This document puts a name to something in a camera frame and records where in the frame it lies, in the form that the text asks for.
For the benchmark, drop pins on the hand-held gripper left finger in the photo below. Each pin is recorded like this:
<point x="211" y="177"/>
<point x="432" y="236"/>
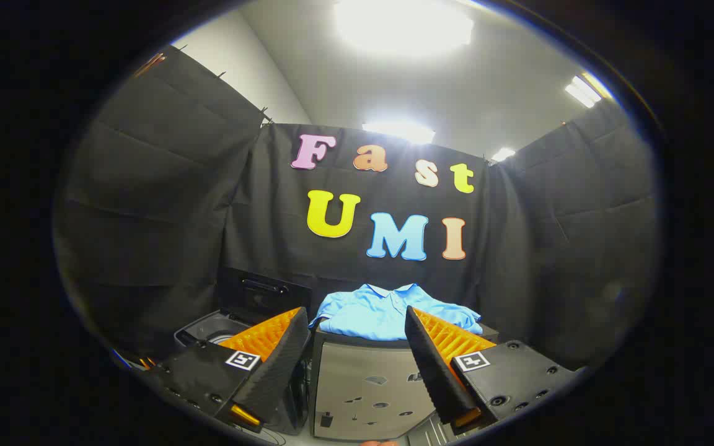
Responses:
<point x="282" y="365"/>

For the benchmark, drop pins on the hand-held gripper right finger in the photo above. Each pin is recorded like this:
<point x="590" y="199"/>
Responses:
<point x="434" y="371"/>

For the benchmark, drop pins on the grey washing machine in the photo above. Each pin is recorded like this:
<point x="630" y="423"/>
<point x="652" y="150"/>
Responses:
<point x="208" y="326"/>

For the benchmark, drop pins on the light blue polo shirt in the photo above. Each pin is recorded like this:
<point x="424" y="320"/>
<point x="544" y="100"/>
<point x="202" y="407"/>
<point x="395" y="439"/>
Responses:
<point x="369" y="313"/>

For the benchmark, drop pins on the black backdrop cloth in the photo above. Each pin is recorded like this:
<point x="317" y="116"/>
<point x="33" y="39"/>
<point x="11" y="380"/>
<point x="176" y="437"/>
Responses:
<point x="165" y="204"/>

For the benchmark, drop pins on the ceiling light panel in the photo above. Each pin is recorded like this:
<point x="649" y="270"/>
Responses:
<point x="582" y="91"/>
<point x="503" y="154"/>
<point x="399" y="130"/>

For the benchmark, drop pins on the large round ceiling light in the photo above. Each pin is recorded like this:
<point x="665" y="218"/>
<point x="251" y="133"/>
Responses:
<point x="403" y="25"/>

